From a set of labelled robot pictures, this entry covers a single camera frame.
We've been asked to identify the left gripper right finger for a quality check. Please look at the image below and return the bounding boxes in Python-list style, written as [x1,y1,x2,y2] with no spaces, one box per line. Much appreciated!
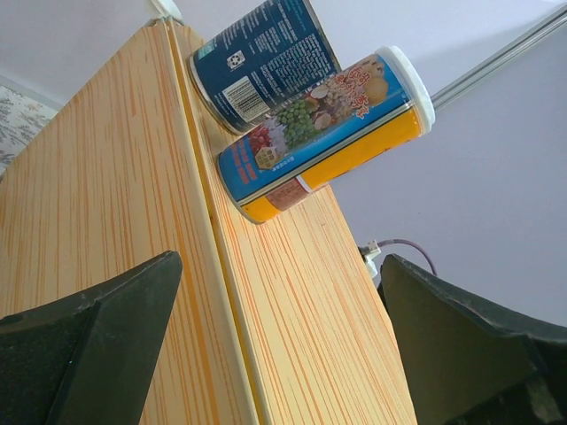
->
[379,254,566,424]

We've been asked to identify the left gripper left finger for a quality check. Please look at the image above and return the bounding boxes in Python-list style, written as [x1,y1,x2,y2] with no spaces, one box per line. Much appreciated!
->
[1,251,183,424]

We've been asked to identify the yellow porridge can with spoon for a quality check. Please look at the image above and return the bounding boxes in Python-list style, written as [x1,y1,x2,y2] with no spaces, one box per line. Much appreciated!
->
[217,46,435,223]

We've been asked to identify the dark blue tin can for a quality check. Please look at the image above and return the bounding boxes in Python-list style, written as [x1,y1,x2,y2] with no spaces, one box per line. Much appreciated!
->
[187,0,341,135]

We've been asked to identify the wooden cube cabinet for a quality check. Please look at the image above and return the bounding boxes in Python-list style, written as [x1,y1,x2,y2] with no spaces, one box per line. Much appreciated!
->
[0,0,420,425]

